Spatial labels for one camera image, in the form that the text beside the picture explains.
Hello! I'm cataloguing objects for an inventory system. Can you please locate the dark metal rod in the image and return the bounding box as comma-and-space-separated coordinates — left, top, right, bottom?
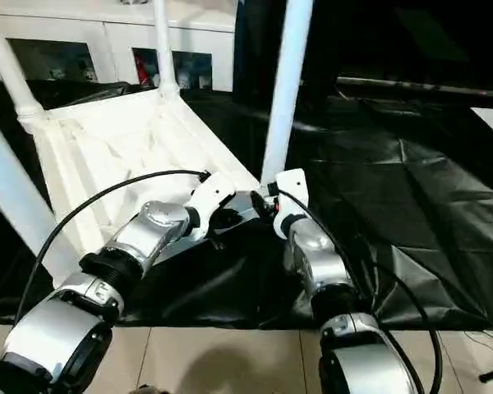
336, 76, 493, 99

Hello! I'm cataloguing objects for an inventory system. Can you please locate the white plastic table leg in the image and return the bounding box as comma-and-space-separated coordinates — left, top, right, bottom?
0, 104, 61, 263
0, 7, 46, 122
259, 0, 316, 196
151, 0, 178, 96

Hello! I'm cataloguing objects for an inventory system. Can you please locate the white glass-door cabinet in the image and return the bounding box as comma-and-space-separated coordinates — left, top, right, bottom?
0, 0, 237, 92

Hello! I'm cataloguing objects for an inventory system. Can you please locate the black work mat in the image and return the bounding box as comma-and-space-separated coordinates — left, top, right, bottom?
0, 77, 493, 332

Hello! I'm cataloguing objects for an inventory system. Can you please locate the white table frame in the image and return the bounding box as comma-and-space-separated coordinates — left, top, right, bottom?
18, 88, 268, 288

